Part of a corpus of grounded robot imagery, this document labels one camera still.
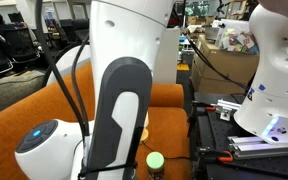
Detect black base cable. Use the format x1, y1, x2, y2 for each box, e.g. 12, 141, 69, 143
171, 5, 252, 92

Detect white round board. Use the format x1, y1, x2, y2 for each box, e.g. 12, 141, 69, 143
46, 43, 92, 85

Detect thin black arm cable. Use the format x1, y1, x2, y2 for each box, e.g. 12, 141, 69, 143
70, 34, 92, 135

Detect aluminium extrusion rails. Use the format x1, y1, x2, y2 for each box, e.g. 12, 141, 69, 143
228, 134, 288, 160

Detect grey fabric sofa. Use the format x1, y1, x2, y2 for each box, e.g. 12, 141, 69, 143
0, 69, 47, 120

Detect orange fabric sofa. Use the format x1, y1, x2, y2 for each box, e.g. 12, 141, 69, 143
0, 61, 190, 180

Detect jar with green lid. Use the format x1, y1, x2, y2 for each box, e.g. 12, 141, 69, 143
145, 151, 166, 180

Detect white flat panel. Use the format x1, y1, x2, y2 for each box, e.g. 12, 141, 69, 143
153, 26, 182, 85

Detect stacked cardboard boxes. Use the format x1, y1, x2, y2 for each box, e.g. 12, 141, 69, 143
190, 34, 260, 96

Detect black mesh office chair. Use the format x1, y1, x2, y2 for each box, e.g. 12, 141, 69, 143
3, 27, 41, 65

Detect box of colourful items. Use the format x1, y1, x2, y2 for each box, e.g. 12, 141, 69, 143
213, 19, 260, 55

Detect black orange bar clamp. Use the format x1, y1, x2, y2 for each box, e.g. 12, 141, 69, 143
197, 148, 234, 164
192, 102, 219, 113

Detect aluminium angle bracket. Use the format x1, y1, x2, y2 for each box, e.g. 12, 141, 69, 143
215, 98, 242, 122

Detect white table lamp wooden base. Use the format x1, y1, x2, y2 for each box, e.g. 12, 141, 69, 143
139, 112, 151, 144

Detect black lamp cord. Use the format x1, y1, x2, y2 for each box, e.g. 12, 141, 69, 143
140, 141, 192, 161

